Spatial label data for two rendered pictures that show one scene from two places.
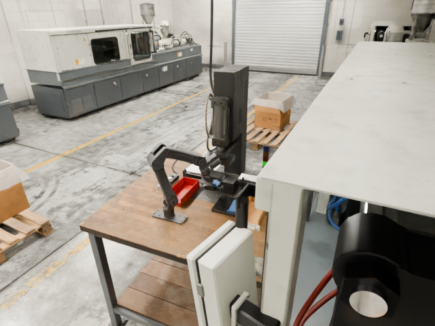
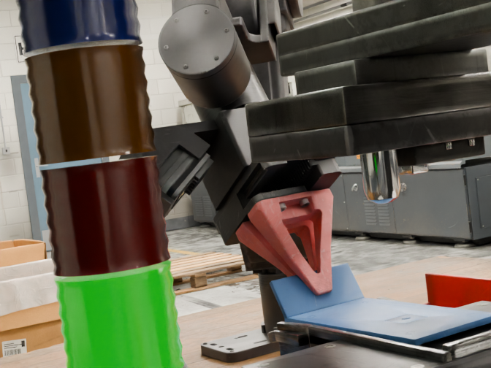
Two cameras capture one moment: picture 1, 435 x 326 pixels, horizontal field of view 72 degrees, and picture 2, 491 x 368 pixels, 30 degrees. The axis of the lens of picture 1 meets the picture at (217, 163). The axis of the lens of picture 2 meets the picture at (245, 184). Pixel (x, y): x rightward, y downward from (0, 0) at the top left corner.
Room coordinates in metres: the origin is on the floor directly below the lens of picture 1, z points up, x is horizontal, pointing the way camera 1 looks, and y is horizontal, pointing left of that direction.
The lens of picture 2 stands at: (1.95, -0.52, 1.12)
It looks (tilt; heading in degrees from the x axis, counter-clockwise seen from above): 3 degrees down; 127
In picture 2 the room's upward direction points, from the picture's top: 7 degrees counter-clockwise
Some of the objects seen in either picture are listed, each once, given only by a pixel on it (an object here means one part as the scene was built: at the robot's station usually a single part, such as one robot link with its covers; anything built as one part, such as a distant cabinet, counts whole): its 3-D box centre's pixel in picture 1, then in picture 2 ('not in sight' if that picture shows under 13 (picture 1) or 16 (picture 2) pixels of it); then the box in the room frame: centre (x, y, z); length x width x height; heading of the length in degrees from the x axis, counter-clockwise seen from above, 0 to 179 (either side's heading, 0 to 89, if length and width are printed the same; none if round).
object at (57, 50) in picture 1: (98, 48); not in sight; (7.26, 2.69, 1.24); 2.95 x 0.98 x 0.90; 154
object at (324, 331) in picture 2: not in sight; (374, 357); (1.67, -0.04, 0.98); 0.13 x 0.01 x 0.03; 157
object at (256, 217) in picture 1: (254, 211); not in sight; (1.40, -0.21, 0.93); 0.25 x 0.13 x 0.08; 157
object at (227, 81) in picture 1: (228, 104); not in sight; (1.82, -0.07, 1.44); 0.17 x 0.13 x 0.42; 157
